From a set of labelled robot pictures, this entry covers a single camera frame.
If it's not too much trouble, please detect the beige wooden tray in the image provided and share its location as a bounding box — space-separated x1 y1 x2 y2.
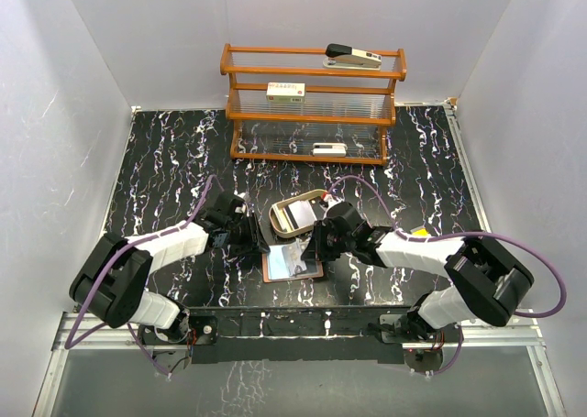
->
269 189 336 239

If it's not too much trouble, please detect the orange wooden shelf rack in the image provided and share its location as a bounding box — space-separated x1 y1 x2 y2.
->
219 44 407 165

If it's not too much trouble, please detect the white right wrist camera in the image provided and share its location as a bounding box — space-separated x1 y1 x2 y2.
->
321 193 343 209

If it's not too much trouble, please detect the stack of credit cards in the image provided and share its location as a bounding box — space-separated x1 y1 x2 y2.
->
275 199 326 233

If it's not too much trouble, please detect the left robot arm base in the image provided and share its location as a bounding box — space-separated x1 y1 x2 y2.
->
127 311 218 381

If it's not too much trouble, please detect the white VIP credit card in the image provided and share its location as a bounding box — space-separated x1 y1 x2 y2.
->
267 246 308 280

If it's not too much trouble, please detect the black and white stapler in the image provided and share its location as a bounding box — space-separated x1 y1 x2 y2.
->
323 43 382 71

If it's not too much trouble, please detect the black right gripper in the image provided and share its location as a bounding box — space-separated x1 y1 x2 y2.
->
302 220 355 261

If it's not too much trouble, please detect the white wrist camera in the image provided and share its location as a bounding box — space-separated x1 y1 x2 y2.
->
321 193 343 209
235 192 249 214

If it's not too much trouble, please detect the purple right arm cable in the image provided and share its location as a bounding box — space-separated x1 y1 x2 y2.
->
327 175 569 317

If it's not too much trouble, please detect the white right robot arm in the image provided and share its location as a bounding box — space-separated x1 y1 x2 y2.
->
302 202 534 341

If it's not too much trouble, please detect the small white stapler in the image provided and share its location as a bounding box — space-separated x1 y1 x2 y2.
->
312 143 348 157

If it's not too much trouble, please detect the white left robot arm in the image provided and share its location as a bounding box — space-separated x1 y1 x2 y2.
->
69 192 270 343

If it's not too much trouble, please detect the pink leather card holder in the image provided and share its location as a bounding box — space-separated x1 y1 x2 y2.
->
262 243 324 283

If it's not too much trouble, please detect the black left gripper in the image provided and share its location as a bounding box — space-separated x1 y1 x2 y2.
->
225 214 269 257

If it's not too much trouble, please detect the white staples box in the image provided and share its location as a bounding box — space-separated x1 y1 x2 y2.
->
266 82 305 104

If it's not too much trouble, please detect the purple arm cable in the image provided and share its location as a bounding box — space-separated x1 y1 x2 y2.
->
63 174 230 350
327 175 569 317

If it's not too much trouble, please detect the yellow and grey sharpener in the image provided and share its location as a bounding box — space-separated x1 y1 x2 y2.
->
411 226 430 237

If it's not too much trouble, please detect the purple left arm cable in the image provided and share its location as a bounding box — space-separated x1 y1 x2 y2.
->
63 174 230 350

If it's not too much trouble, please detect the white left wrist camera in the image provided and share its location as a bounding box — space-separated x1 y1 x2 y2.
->
235 192 249 214

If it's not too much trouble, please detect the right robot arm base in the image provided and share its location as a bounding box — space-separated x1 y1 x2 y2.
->
365 313 449 350

